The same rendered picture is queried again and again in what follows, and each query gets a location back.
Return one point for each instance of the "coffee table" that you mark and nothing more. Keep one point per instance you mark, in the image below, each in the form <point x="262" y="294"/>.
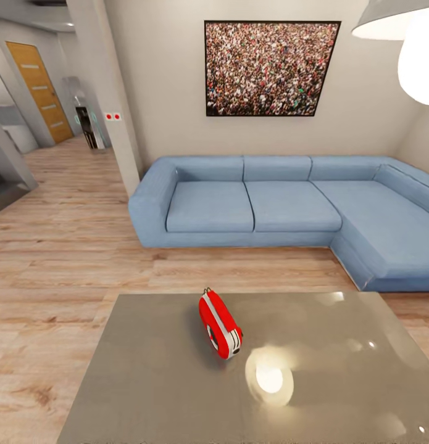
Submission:
<point x="313" y="368"/>

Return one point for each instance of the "room light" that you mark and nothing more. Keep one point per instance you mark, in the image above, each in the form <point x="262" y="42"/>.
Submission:
<point x="389" y="19"/>

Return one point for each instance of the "sofa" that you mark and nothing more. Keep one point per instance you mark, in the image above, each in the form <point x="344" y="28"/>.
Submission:
<point x="372" y="211"/>

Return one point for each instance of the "stairs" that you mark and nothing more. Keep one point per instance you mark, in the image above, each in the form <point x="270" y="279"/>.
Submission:
<point x="10" y="191"/>

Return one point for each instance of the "radio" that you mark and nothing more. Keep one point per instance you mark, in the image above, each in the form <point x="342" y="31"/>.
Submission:
<point x="224" y="333"/>

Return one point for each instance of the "picture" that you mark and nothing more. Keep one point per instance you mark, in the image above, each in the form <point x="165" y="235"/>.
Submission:
<point x="266" y="68"/>

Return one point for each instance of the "standing mirror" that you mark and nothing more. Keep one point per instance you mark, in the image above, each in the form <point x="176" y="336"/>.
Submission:
<point x="84" y="114"/>

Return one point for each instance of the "door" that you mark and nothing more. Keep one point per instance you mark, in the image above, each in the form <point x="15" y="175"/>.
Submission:
<point x="36" y="77"/>

